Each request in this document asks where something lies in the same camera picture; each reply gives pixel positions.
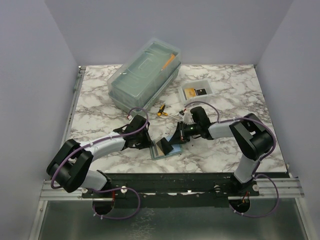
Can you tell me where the clear plastic storage box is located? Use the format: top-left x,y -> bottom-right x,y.
107,38 -> 181,113

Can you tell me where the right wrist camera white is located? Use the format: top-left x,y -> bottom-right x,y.
178,108 -> 187,121

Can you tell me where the yellow black small screwdriver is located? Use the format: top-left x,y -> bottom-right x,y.
157,104 -> 168,117

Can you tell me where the orange tool inside box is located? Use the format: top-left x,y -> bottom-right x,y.
161,53 -> 176,71

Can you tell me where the black front mounting rail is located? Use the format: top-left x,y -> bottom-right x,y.
82,173 -> 259,208

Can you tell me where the green leather card holder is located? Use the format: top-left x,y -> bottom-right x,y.
150,135 -> 183,160

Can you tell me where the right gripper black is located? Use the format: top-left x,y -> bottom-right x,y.
168,121 -> 201,146

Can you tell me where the white card tray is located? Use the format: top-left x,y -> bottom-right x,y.
178,79 -> 215,106

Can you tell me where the stack of cards in tray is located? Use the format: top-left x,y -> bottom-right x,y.
183,88 -> 197,100

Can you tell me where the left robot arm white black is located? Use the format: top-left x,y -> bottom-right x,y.
46,115 -> 153,198

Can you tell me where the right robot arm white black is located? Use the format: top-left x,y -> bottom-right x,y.
156,106 -> 276,196

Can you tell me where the black VIP card in tray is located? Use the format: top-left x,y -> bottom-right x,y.
195,88 -> 207,96

